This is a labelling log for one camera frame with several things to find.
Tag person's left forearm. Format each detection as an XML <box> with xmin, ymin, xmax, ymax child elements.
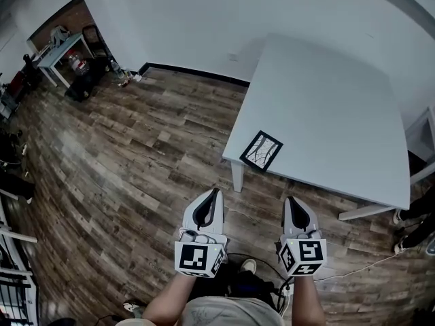
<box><xmin>141</xmin><ymin>270</ymin><xmax>198</xmax><ymax>326</ymax></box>

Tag person's torso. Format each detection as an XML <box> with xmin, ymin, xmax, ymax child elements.
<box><xmin>117</xmin><ymin>295</ymin><xmax>285</xmax><ymax>326</ymax></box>

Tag white side table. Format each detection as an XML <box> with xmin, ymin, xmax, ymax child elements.
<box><xmin>36</xmin><ymin>31</ymin><xmax>85</xmax><ymax>88</ymax></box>

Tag group of floor bottles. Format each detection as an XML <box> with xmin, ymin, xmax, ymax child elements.
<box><xmin>109</xmin><ymin>59</ymin><xmax>133</xmax><ymax>88</ymax></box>

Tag clear water jug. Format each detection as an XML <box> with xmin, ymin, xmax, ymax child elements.
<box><xmin>67</xmin><ymin>50</ymin><xmax>90</xmax><ymax>77</ymax></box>

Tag black office chair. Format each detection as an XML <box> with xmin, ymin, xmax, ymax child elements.
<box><xmin>21</xmin><ymin>54</ymin><xmax>44</xmax><ymax>92</ymax></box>

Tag person's shoe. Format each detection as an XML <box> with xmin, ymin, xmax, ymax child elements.
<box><xmin>239</xmin><ymin>258</ymin><xmax>258</xmax><ymax>275</ymax></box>
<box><xmin>122</xmin><ymin>300</ymin><xmax>148</xmax><ymax>319</ymax></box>

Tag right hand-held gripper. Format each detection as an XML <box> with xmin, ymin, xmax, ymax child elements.
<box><xmin>277</xmin><ymin>196</ymin><xmax>328</xmax><ymax>277</ymax></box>

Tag white floor cable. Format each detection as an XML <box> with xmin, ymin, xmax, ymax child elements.
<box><xmin>314</xmin><ymin>251</ymin><xmax>400</xmax><ymax>282</ymax></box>

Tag black wheeled cart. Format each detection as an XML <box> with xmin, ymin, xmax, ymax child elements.
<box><xmin>64</xmin><ymin>59</ymin><xmax>114</xmax><ymax>103</ymax></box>

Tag red sofa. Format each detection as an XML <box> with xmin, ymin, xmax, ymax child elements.
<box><xmin>9</xmin><ymin>71</ymin><xmax>25</xmax><ymax>95</ymax></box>

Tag person's right forearm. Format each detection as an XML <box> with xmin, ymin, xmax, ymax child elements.
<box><xmin>291</xmin><ymin>274</ymin><xmax>327</xmax><ymax>326</ymax></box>

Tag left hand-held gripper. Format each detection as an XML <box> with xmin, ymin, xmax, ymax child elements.
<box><xmin>174</xmin><ymin>187</ymin><xmax>228</xmax><ymax>278</ymax></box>

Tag white plug with cable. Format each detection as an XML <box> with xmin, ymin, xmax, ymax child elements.
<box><xmin>277</xmin><ymin>278</ymin><xmax>294</xmax><ymax>316</ymax></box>

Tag grey bag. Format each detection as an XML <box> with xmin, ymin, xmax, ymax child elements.
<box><xmin>50</xmin><ymin>24</ymin><xmax>71</xmax><ymax>48</ymax></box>

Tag person's leg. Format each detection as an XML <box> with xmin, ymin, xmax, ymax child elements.
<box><xmin>225</xmin><ymin>269</ymin><xmax>278</xmax><ymax>306</ymax></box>

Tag black mesh chair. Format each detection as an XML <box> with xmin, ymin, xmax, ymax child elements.
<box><xmin>82</xmin><ymin>24</ymin><xmax>110</xmax><ymax>60</ymax></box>

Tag black bag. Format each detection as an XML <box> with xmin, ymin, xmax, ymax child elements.
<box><xmin>0</xmin><ymin>170</ymin><xmax>36</xmax><ymax>204</ymax></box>

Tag white metal rack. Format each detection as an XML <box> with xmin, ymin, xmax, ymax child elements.
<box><xmin>0</xmin><ymin>188</ymin><xmax>39</xmax><ymax>326</ymax></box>

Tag black framed picture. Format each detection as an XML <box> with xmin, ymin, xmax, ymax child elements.
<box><xmin>239</xmin><ymin>130</ymin><xmax>284</xmax><ymax>174</ymax></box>

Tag white table leg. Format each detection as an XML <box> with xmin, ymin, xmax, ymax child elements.
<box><xmin>230</xmin><ymin>160</ymin><xmax>245</xmax><ymax>194</ymax></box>
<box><xmin>337</xmin><ymin>202</ymin><xmax>397</xmax><ymax>221</ymax></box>

